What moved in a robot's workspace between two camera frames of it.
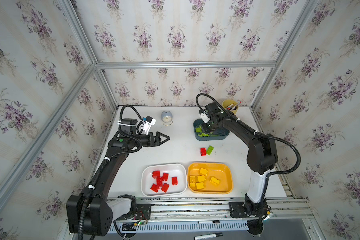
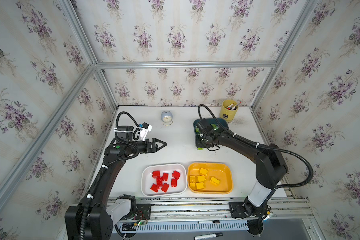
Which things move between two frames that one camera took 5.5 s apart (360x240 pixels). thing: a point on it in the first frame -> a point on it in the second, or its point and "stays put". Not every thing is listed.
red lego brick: (159, 181) stays put
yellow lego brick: (200, 185) stays put
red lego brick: (165, 187) stays put
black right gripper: (208, 124) -> (198, 142)
